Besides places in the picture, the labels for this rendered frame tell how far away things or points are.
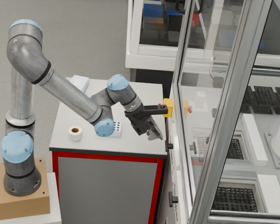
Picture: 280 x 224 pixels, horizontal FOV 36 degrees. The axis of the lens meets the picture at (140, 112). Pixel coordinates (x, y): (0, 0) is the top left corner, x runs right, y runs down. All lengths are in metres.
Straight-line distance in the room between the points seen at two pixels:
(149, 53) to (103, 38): 2.09
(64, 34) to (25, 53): 3.26
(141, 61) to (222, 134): 1.49
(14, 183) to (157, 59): 1.25
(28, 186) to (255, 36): 1.09
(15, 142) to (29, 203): 0.27
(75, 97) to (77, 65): 2.67
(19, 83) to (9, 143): 0.23
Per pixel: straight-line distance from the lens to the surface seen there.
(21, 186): 1.78
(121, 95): 1.70
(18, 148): 1.68
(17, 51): 1.47
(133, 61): 2.64
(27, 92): 1.68
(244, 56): 1.09
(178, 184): 1.79
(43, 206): 1.84
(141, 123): 1.78
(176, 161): 1.89
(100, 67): 4.17
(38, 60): 1.46
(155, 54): 2.62
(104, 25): 4.94
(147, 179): 2.30
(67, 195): 2.42
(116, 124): 2.24
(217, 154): 1.28
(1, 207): 1.83
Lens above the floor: 2.22
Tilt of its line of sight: 38 degrees down
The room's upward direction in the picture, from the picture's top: 7 degrees clockwise
